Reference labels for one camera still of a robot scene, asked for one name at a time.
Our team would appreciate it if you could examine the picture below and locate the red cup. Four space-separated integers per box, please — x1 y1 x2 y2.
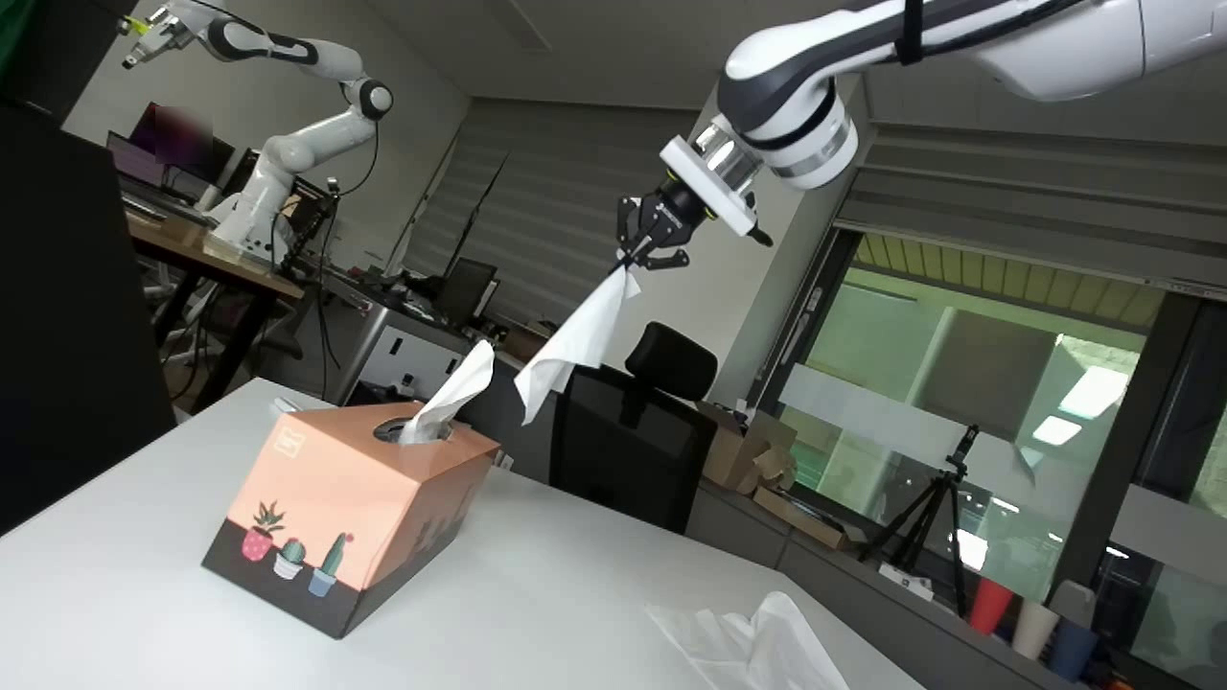
963 574 1021 640

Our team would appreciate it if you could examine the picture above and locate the black camera tripod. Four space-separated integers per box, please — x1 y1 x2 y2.
858 422 986 620

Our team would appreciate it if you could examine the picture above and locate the white pulled tissue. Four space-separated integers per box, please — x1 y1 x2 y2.
509 261 647 430

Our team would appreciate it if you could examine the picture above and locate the blue cup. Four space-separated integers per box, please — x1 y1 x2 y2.
1042 617 1103 683

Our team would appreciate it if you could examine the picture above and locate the flat brown cardboard box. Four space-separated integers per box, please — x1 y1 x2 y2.
748 483 851 556

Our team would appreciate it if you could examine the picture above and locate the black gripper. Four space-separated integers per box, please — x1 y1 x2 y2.
615 172 711 275

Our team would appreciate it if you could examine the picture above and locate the large black panel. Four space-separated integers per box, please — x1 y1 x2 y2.
0 94 175 535

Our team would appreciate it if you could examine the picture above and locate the dark computer monitor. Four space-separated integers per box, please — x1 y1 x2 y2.
130 100 242 200

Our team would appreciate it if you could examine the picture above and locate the black office chair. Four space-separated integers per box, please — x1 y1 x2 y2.
548 319 722 535

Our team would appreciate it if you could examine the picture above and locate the white cup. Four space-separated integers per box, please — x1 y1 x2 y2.
1010 595 1066 664

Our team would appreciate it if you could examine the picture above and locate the wooden desk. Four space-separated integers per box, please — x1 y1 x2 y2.
118 206 311 305

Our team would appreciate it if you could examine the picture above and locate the orange cactus print tissue box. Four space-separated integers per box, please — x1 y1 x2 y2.
199 400 504 643

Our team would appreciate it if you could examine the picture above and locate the white next tissue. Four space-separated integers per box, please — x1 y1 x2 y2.
394 332 504 450

